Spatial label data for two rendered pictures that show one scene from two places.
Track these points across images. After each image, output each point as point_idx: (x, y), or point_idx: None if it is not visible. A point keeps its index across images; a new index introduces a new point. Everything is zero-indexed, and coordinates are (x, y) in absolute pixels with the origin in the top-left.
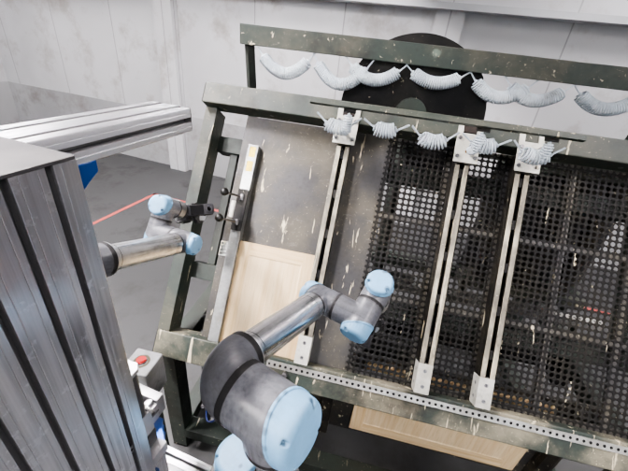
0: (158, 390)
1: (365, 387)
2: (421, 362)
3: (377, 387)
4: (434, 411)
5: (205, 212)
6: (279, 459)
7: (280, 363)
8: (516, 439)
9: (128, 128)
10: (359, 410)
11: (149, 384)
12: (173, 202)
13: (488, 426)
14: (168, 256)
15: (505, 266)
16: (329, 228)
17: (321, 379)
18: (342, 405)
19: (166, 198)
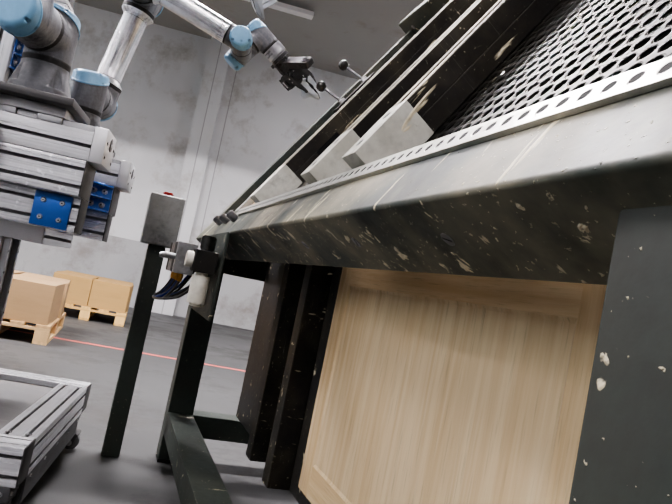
0: (157, 238)
1: (271, 200)
2: (345, 131)
3: (279, 195)
4: (298, 202)
5: (299, 61)
6: None
7: (244, 207)
8: (351, 199)
9: None
10: (317, 415)
11: (150, 208)
12: (265, 28)
13: (335, 194)
14: (211, 30)
15: None
16: (398, 52)
17: (250, 210)
18: (312, 415)
19: (259, 20)
